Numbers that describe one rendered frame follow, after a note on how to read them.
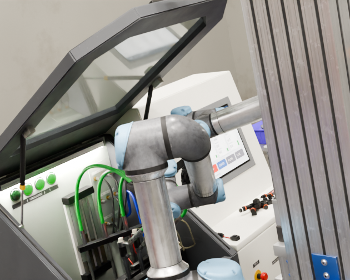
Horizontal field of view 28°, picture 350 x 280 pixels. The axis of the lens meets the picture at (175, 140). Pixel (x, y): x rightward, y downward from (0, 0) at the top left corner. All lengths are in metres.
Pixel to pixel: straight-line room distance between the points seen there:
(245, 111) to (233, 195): 1.03
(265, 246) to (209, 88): 0.78
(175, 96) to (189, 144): 1.24
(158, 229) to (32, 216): 0.95
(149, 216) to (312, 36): 0.62
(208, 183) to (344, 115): 0.56
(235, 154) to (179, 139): 1.46
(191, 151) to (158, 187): 0.13
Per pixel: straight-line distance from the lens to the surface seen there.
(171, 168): 2.18
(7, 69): 4.27
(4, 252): 2.55
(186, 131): 1.78
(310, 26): 1.63
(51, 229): 2.76
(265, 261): 2.95
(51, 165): 2.71
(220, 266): 1.88
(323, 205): 1.75
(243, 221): 2.99
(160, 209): 1.82
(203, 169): 1.94
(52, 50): 4.45
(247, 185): 3.24
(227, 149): 3.18
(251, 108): 2.15
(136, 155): 1.78
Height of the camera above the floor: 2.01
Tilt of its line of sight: 13 degrees down
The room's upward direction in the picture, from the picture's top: 12 degrees counter-clockwise
